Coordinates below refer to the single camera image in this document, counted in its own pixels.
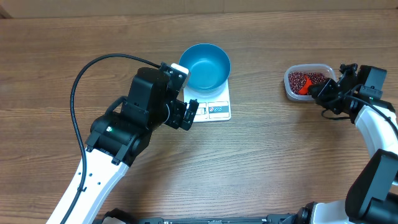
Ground orange measuring scoop blue handle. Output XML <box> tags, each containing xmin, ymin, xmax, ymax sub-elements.
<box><xmin>297</xmin><ymin>76</ymin><xmax>313</xmax><ymax>95</ymax></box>

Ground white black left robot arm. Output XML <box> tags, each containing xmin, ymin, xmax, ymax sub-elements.
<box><xmin>48</xmin><ymin>63</ymin><xmax>198</xmax><ymax>223</ymax></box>

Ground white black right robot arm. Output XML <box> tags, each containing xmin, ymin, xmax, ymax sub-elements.
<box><xmin>285</xmin><ymin>79</ymin><xmax>397</xmax><ymax>223</ymax></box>

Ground white digital kitchen scale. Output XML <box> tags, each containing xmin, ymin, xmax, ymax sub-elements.
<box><xmin>183</xmin><ymin>81</ymin><xmax>231</xmax><ymax>123</ymax></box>

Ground blue plastic bowl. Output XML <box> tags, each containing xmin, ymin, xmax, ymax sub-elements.
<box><xmin>179</xmin><ymin>43</ymin><xmax>231</xmax><ymax>92</ymax></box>

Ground clear plastic food container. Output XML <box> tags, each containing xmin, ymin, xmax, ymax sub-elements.
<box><xmin>284</xmin><ymin>63</ymin><xmax>337</xmax><ymax>102</ymax></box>

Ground red adzuki beans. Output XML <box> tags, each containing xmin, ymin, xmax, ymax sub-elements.
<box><xmin>288</xmin><ymin>72</ymin><xmax>326</xmax><ymax>95</ymax></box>

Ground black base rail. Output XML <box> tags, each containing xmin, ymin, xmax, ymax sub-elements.
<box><xmin>93</xmin><ymin>207</ymin><xmax>312</xmax><ymax>224</ymax></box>

